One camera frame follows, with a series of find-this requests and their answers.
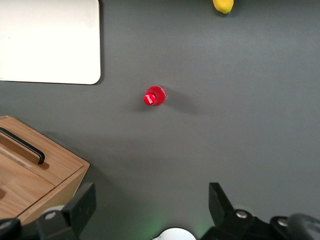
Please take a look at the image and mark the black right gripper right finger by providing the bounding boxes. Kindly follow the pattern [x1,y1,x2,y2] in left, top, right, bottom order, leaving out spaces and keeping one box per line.
[199,182,320,240]

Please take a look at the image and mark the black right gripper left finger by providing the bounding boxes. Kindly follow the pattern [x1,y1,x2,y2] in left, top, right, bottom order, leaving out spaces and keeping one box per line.
[0,182,97,240]

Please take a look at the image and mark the wooden two-drawer cabinet body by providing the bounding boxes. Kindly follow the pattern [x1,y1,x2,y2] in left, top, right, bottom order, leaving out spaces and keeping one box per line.
[0,115,91,226]

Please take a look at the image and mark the wooden drawer front panel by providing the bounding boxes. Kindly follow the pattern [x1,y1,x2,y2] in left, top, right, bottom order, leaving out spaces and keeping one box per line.
[0,115,85,187]

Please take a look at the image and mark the small red soda bottle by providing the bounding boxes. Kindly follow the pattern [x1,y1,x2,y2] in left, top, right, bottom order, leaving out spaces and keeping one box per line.
[143,85,169,107]

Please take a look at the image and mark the cream rectangular plastic tray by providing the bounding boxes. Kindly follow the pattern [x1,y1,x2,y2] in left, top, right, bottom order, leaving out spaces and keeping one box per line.
[0,0,102,85]

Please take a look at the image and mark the yellow lemon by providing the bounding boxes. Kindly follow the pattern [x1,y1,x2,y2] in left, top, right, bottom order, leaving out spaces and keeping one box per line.
[212,0,235,15]

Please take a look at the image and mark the black drawer handle bar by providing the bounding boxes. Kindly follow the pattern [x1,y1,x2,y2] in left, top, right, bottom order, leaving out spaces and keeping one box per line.
[0,126,46,166]

